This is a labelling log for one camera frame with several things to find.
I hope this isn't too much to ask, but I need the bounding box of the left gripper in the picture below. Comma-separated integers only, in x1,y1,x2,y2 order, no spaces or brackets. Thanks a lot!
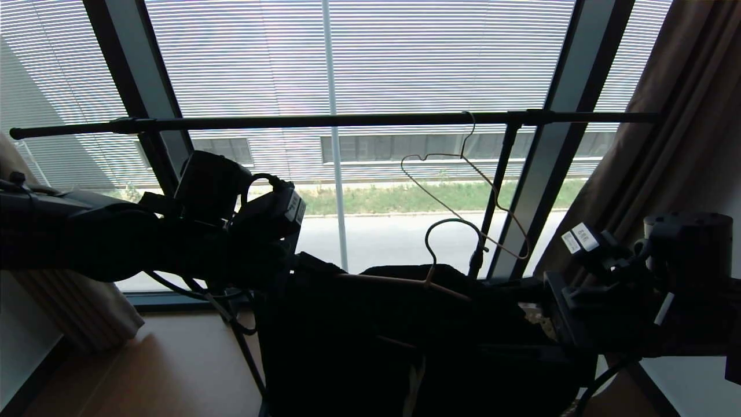
232,236,348,291

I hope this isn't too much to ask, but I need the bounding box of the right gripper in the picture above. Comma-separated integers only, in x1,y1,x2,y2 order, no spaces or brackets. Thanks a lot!
543,271,644,349

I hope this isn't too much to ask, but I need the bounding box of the black garment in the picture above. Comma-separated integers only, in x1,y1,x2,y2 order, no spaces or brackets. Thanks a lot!
255,264,597,417

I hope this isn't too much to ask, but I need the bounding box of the pink clothes hanger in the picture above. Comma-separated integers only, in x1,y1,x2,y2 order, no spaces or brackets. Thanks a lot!
401,111,530,261
336,218,485,303

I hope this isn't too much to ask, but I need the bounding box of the black clothes rack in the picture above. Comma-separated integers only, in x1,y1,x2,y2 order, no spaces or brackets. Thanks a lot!
9,109,661,417

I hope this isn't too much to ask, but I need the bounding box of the brown curtain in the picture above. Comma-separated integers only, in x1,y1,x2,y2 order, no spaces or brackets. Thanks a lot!
0,132,145,354
535,0,741,279

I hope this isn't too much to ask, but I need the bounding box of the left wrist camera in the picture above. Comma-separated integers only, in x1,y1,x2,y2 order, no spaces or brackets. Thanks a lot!
232,174,307,244

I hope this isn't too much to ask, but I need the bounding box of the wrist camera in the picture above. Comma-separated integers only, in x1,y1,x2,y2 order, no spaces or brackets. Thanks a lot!
232,174,307,244
560,222,640,276

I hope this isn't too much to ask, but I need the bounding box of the black cable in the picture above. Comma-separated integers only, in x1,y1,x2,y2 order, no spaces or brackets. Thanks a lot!
145,269,258,336
570,356,640,417

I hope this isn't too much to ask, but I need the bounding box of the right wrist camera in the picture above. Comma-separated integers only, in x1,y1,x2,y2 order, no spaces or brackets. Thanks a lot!
560,222,640,276

